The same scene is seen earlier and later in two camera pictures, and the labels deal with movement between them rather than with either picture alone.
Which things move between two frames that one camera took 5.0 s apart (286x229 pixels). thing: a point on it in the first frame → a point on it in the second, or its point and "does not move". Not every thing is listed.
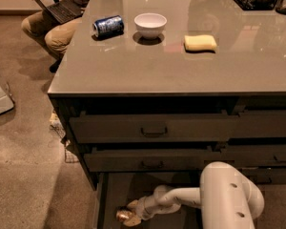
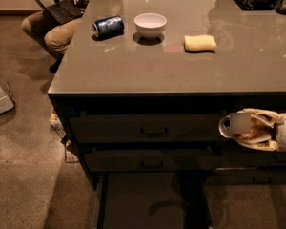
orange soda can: (123, 215) → (243, 126)
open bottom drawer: (114, 190) does not move
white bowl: (150, 26) does not move
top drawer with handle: (219, 128) does not move
